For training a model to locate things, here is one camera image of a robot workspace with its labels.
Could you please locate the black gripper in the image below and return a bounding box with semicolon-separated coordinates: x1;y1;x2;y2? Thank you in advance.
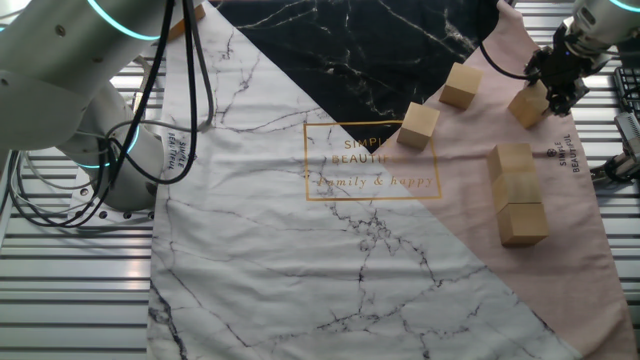
523;22;609;119

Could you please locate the light wooden cube block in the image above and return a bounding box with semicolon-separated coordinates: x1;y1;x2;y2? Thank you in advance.
492;171;544;214
507;79;551;130
497;202;550;247
487;143;537;184
438;62;485;111
396;101;441;151

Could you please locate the black keyboard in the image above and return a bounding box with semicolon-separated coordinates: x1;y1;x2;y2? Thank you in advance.
613;65;640;121

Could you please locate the black flat panel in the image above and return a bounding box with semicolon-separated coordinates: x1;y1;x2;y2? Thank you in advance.
615;39;640;69

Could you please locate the marble pattern table cloth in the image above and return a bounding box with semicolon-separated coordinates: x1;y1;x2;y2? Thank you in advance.
144;0;639;360

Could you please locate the brown cardboard box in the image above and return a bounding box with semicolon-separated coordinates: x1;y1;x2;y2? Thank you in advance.
164;4;207;41

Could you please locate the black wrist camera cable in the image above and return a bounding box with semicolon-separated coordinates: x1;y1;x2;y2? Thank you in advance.
477;0;531;82

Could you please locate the silver side camera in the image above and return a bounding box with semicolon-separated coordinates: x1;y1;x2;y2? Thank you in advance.
613;112;640;161

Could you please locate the black side camera cable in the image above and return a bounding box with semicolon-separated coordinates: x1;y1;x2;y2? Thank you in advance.
602;152;640;184

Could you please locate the black cable bundle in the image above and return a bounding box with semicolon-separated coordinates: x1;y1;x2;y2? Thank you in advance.
0;0;216;231

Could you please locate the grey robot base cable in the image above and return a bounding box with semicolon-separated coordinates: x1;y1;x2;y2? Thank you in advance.
130;54;154;124

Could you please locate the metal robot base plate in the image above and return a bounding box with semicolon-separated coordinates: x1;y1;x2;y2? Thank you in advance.
64;174;156;226

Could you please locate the white cable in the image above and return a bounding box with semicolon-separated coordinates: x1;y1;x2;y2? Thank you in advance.
4;149;81;194

